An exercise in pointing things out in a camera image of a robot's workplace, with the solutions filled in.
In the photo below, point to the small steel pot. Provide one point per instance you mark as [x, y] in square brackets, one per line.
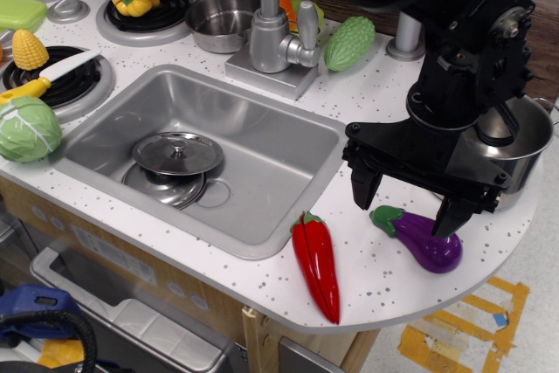
[221, 26]

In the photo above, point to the green toy cabbage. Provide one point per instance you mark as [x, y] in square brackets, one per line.
[30, 130]

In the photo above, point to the stove burner front left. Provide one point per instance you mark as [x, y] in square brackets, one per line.
[75, 94]

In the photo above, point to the orange toy carrot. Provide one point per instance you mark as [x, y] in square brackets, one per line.
[287, 6]

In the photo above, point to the steel lid with knob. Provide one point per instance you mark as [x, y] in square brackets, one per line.
[177, 153]

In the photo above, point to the yellow handled toy knife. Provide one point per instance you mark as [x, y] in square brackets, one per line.
[39, 86]

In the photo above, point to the blue tool with black cable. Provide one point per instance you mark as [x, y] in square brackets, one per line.
[35, 311]

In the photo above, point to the green toy bitter gourd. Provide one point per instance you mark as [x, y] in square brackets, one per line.
[350, 42]

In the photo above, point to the steel lid underneath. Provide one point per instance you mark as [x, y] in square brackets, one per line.
[176, 191]

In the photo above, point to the red toy chili pepper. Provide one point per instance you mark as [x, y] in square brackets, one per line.
[313, 248]

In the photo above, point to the grey stove knob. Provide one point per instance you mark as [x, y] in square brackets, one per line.
[67, 11]

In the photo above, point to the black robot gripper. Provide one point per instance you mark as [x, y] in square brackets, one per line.
[443, 163]

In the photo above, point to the grey toy faucet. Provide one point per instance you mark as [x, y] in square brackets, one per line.
[276, 60]

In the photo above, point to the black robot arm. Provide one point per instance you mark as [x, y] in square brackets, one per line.
[476, 60]

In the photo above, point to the purple toy eggplant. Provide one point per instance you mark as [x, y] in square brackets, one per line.
[434, 254]

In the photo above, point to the grey post with base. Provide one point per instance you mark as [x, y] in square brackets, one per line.
[407, 45]

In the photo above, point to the stove burner back middle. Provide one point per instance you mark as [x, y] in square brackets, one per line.
[160, 26]

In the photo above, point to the large steel pot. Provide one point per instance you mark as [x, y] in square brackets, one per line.
[513, 137]

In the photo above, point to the grey oven door handle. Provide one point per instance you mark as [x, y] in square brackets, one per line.
[163, 333]

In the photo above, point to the green plastic box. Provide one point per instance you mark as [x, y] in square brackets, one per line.
[22, 14]

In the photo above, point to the yellow toy corn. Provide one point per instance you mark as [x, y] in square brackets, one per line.
[28, 51]

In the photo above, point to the grey toy sink basin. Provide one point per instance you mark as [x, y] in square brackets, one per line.
[224, 164]

